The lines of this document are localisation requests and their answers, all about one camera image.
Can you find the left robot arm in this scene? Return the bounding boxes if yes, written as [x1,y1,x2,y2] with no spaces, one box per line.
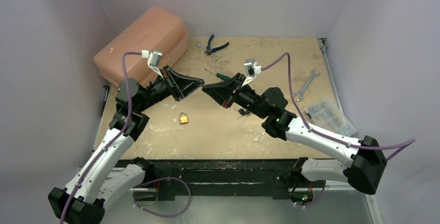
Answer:
[48,66,204,223]

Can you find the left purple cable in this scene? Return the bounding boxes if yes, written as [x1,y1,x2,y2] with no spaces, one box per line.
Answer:
[58,51,145,224]

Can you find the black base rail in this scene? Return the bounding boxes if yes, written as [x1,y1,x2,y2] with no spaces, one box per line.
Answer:
[113,159,327,202]

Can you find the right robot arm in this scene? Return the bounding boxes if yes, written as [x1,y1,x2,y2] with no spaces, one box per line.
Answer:
[202,73,387,195]

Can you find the clear plastic screw box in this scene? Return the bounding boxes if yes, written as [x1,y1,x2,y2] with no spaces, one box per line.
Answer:
[305,97,357,136]

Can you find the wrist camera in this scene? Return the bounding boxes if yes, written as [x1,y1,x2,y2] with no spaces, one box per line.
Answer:
[141,50,163,78]
[242,59,262,87]

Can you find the small silver wrench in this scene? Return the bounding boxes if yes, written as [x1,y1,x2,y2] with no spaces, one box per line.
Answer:
[195,42,219,61]

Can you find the black head key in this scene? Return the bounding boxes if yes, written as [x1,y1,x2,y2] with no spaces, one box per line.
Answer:
[236,108,251,119]

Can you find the large silver wrench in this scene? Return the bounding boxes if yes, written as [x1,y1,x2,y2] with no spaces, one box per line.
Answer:
[293,69,320,102]

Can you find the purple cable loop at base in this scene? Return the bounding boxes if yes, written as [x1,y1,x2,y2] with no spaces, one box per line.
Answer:
[132,176,191,219]

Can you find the pink plastic toolbox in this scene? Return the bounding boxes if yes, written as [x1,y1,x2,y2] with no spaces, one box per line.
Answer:
[93,7,189,85]

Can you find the green handled screwdriver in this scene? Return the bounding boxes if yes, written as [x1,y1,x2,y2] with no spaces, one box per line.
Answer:
[205,69,230,81]

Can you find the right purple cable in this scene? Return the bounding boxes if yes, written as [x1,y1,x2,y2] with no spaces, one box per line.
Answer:
[261,52,416,162]

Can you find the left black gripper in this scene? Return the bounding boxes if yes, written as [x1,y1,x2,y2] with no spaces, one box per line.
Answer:
[136,65,204,113]

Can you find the blue handled pliers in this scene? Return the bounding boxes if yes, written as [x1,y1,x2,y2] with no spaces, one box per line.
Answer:
[205,34,230,56]

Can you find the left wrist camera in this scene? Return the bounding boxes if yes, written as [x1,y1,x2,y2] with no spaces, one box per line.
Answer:
[141,50,163,78]

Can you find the brass padlock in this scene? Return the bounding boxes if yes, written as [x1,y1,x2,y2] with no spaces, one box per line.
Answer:
[179,112,188,124]

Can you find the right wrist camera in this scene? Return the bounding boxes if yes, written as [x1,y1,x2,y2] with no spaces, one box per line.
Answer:
[242,59,262,87]

